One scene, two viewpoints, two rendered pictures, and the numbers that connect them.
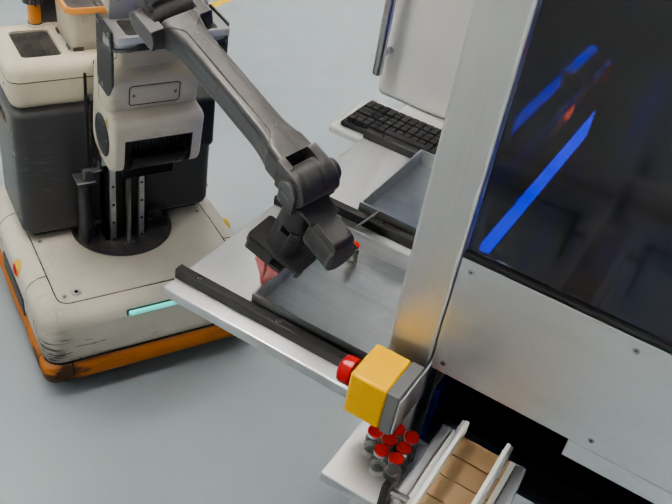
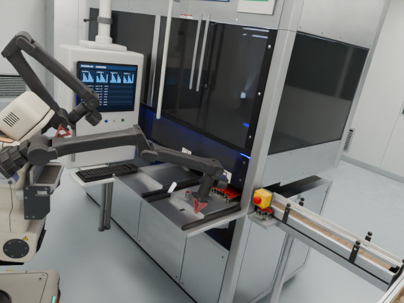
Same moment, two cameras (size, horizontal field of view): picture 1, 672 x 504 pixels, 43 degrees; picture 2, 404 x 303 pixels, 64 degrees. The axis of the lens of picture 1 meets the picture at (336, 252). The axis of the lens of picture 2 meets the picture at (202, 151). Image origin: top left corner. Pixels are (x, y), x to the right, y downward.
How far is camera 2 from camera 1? 1.56 m
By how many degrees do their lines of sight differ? 63
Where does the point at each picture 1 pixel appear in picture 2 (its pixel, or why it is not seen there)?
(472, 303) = (268, 165)
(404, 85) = (79, 160)
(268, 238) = (202, 195)
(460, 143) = (269, 130)
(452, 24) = (93, 131)
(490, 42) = (275, 105)
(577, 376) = (282, 166)
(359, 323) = (213, 205)
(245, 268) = (182, 217)
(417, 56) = not seen: hidden behind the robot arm
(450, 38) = not seen: hidden behind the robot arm
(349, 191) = (147, 188)
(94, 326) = not seen: outside the picture
